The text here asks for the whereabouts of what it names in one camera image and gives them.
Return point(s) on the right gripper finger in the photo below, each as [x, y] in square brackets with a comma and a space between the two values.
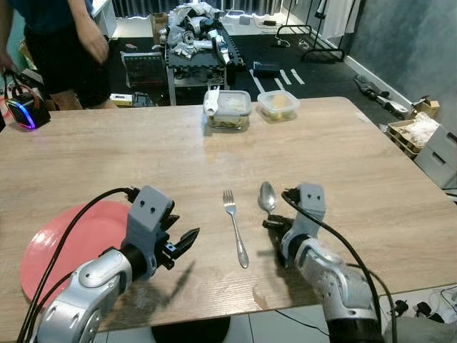
[271, 226]
[275, 218]

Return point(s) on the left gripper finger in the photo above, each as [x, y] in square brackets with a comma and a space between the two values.
[171, 221]
[187, 240]

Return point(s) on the metal spoon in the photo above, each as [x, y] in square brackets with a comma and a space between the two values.
[267, 196]

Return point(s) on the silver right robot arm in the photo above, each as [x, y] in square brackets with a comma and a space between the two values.
[335, 286]

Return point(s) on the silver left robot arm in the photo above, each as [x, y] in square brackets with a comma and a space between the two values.
[86, 293]

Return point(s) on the metal fork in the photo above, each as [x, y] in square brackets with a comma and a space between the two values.
[235, 229]

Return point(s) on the light wooden table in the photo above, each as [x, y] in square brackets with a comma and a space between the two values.
[321, 164]

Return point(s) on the black round table base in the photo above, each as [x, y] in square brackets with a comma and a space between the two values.
[191, 330]

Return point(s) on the pink plate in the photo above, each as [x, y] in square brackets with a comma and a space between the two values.
[78, 236]

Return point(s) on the round clear food container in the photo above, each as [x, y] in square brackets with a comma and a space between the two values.
[278, 106]

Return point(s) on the square grey lidded food container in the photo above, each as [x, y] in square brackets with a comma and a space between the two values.
[230, 107]

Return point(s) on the white plastic utensil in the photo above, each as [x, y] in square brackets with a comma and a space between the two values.
[212, 100]

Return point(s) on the power strip with plugs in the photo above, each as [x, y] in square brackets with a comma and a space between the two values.
[425, 307]

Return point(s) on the grey drawer cabinet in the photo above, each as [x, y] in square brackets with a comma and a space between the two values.
[439, 153]

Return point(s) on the grey plastic bag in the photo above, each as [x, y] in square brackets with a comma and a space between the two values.
[428, 332]

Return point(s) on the long black tool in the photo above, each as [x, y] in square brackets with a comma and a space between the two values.
[378, 93]

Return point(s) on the wooden tray with white bag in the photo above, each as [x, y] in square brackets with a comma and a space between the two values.
[414, 132]

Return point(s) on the black cluttered cart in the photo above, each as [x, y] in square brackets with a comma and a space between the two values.
[196, 43]

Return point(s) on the black speaker rainbow light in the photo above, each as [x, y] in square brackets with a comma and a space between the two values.
[27, 113]

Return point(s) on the black metal floor stand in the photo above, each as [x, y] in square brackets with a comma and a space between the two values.
[314, 32]

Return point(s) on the standing person dark clothes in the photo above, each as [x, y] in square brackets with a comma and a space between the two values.
[57, 50]

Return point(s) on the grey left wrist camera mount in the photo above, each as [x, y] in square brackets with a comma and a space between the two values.
[150, 214]

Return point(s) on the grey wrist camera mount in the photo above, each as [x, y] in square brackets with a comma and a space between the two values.
[310, 207]
[150, 214]

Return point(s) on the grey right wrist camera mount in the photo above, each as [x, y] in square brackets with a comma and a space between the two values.
[310, 207]

